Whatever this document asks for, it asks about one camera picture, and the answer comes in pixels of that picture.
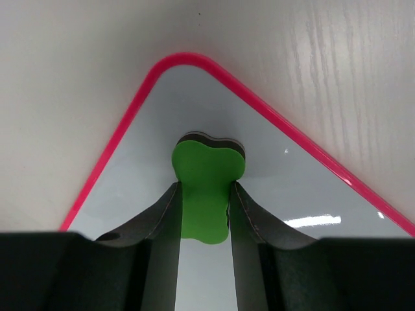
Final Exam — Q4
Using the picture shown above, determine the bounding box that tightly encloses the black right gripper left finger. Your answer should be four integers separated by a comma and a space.
96, 182, 182, 310

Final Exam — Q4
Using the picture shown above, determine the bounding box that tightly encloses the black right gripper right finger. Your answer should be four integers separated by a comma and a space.
228, 182, 316, 310

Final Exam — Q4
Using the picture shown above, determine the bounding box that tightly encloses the pink framed whiteboard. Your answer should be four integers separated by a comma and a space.
59, 52, 415, 311

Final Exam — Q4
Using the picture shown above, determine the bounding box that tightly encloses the green whiteboard eraser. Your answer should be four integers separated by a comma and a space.
171, 131, 246, 245

